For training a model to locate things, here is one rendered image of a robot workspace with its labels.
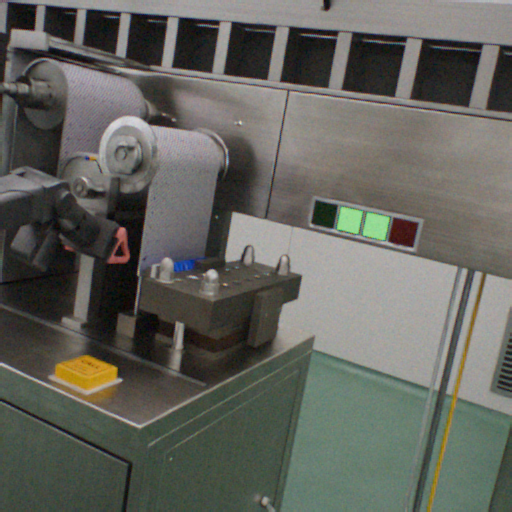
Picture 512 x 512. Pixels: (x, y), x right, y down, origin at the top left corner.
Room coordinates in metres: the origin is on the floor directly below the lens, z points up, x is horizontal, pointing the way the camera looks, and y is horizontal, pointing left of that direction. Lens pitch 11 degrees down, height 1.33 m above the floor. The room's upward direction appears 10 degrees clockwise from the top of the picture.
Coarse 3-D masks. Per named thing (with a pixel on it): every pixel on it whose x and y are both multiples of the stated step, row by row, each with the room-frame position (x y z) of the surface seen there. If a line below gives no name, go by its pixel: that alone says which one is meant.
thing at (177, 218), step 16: (160, 192) 1.22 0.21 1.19; (176, 192) 1.27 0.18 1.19; (192, 192) 1.32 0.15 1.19; (208, 192) 1.38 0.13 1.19; (160, 208) 1.23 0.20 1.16; (176, 208) 1.28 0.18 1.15; (192, 208) 1.33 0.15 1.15; (208, 208) 1.39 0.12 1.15; (144, 224) 1.20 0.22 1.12; (160, 224) 1.24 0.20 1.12; (176, 224) 1.29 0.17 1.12; (192, 224) 1.34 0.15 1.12; (208, 224) 1.40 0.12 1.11; (144, 240) 1.20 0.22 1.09; (160, 240) 1.24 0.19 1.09; (176, 240) 1.30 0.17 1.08; (192, 240) 1.35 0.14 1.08; (144, 256) 1.20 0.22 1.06; (160, 256) 1.25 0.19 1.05; (176, 256) 1.30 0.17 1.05; (192, 256) 1.36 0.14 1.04; (144, 272) 1.21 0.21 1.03
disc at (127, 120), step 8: (120, 120) 1.23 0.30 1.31; (128, 120) 1.22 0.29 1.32; (136, 120) 1.21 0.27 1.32; (112, 128) 1.24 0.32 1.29; (144, 128) 1.20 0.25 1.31; (104, 136) 1.25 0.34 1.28; (152, 136) 1.20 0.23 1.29; (104, 144) 1.25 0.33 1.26; (152, 144) 1.19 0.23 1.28; (104, 152) 1.24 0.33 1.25; (152, 152) 1.19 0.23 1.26; (104, 160) 1.24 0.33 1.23; (152, 160) 1.19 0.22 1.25; (104, 168) 1.24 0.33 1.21; (152, 168) 1.19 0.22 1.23; (152, 176) 1.19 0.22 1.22; (120, 184) 1.22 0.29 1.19; (136, 184) 1.20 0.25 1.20; (144, 184) 1.20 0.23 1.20; (128, 192) 1.21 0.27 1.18
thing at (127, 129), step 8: (120, 128) 1.23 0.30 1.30; (128, 128) 1.22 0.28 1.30; (136, 128) 1.21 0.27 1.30; (112, 136) 1.24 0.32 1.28; (136, 136) 1.21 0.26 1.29; (144, 136) 1.20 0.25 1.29; (144, 144) 1.20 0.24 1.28; (144, 152) 1.20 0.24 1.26; (144, 160) 1.20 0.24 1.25; (144, 168) 1.20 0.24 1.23; (120, 176) 1.22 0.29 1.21; (128, 176) 1.21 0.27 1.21; (136, 176) 1.20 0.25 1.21; (144, 176) 1.20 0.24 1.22; (128, 184) 1.21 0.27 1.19
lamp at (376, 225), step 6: (366, 216) 1.33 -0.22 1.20; (372, 216) 1.33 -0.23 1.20; (378, 216) 1.32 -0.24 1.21; (384, 216) 1.32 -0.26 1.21; (366, 222) 1.33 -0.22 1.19; (372, 222) 1.33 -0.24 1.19; (378, 222) 1.32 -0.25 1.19; (384, 222) 1.32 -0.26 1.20; (366, 228) 1.33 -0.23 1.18; (372, 228) 1.33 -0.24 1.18; (378, 228) 1.32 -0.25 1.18; (384, 228) 1.32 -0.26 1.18; (366, 234) 1.33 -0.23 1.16; (372, 234) 1.33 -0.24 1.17; (378, 234) 1.32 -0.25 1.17; (384, 234) 1.31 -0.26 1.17
